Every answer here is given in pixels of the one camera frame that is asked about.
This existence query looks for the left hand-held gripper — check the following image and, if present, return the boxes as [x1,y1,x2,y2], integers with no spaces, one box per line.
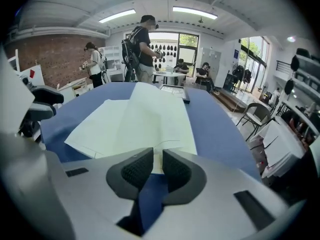
[18,73,65,122]

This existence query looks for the black standing fan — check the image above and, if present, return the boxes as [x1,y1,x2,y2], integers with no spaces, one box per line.
[231,61,245,77]

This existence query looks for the white board panel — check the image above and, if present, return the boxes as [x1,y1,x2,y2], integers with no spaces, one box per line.
[19,63,45,87]

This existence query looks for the table with blue cloth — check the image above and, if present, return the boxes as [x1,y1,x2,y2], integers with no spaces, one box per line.
[39,81,262,235]

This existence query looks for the white shelf unit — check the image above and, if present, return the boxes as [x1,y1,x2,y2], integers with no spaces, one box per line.
[98,45,125,83]

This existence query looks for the dark metal frame chair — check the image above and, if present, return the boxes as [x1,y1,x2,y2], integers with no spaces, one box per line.
[235,102,272,141]

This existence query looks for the grey lockers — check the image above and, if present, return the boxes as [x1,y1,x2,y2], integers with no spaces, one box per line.
[199,46,222,88]

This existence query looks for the ceiling light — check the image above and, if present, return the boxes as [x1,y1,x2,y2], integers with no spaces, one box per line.
[172,5,218,21]
[97,8,137,25]

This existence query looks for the white desk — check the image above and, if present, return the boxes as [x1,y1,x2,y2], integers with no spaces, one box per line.
[56,77,89,101]

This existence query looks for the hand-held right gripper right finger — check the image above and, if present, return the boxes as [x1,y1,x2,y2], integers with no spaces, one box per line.
[145,148,289,240]

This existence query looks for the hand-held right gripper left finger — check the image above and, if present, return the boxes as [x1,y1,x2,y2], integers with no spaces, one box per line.
[61,146,154,240]

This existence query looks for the wooden step platform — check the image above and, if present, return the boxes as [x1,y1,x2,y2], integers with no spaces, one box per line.
[212,87,249,113]

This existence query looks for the white cloth covered table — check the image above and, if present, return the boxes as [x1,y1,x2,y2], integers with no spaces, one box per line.
[249,119,307,179]

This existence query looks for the white book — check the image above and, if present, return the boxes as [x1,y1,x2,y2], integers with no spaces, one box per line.
[63,81,199,175]

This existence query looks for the black framed picture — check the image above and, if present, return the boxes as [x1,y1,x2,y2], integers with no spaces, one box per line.
[158,83,192,105]

